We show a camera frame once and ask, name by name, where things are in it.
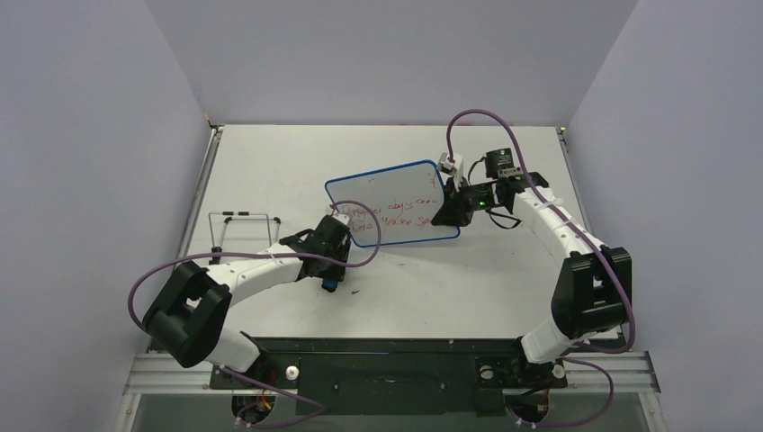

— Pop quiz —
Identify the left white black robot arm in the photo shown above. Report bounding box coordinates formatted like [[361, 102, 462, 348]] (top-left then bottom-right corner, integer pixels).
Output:
[[141, 214, 351, 387]]

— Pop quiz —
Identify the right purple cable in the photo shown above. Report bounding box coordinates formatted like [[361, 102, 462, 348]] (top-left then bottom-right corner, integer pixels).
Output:
[[446, 109, 637, 428]]

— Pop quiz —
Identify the purple cable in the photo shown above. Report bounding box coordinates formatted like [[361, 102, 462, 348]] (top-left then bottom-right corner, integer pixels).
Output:
[[446, 109, 637, 428], [126, 201, 382, 430]]

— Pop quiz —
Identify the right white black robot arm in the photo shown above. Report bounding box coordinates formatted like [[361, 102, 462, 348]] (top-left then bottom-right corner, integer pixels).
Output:
[[432, 148, 633, 387]]

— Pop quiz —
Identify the blue and black eraser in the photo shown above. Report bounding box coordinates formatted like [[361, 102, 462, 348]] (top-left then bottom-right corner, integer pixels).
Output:
[[321, 278, 340, 293]]

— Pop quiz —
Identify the aluminium rail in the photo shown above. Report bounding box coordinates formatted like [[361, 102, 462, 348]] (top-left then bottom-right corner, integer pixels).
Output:
[[123, 352, 660, 395]]

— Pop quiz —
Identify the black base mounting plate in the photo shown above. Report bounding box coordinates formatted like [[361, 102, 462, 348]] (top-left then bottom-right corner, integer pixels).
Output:
[[244, 337, 582, 416]]

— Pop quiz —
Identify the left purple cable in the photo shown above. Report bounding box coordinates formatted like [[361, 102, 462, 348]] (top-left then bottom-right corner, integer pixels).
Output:
[[126, 201, 382, 430]]

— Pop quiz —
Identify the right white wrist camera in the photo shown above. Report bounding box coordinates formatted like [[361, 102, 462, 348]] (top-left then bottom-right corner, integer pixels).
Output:
[[437, 152, 463, 192]]

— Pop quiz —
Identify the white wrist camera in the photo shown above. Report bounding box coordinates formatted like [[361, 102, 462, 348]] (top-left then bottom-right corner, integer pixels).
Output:
[[326, 204, 351, 226], [437, 152, 463, 192]]

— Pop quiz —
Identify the wire whiteboard stand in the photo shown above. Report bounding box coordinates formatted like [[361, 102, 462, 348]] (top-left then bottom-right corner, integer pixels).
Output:
[[207, 211, 282, 252]]

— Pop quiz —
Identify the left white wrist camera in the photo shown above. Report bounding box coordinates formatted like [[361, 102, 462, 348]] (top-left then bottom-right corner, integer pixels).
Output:
[[326, 204, 351, 226]]

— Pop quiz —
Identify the blue framed whiteboard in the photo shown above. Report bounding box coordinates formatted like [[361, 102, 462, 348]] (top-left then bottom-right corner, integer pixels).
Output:
[[325, 160, 461, 248]]

